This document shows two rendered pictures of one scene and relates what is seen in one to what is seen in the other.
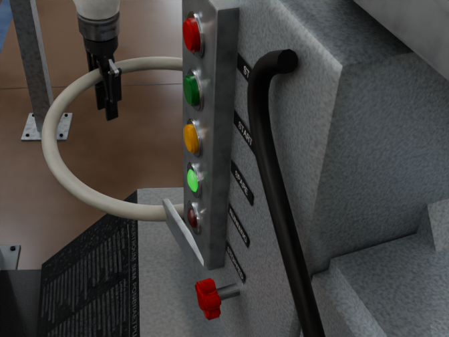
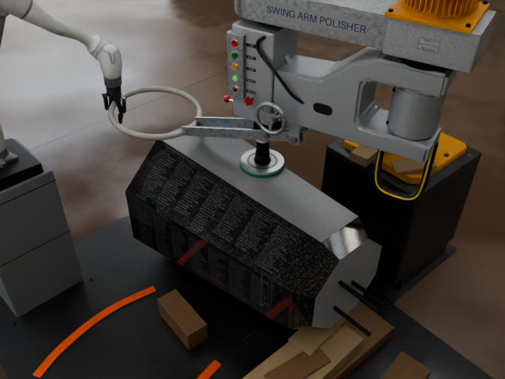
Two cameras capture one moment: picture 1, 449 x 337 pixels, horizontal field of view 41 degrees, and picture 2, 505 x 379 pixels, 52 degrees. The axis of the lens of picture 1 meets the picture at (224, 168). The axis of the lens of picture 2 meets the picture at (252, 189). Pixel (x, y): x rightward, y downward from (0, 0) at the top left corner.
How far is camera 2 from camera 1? 1.81 m
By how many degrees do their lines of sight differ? 28
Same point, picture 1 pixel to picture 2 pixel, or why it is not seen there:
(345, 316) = (283, 75)
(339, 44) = (271, 31)
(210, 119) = (241, 59)
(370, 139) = (277, 45)
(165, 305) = (201, 157)
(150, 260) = (185, 150)
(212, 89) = (242, 52)
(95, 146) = not seen: hidden behind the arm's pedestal
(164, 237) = (182, 144)
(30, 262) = not seen: hidden behind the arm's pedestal
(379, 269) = (283, 68)
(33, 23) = not seen: outside the picture
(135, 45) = (16, 127)
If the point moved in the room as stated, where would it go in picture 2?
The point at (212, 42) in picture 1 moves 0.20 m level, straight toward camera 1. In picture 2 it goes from (242, 42) to (273, 59)
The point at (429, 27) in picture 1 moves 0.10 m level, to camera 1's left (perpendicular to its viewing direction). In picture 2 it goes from (287, 24) to (266, 29)
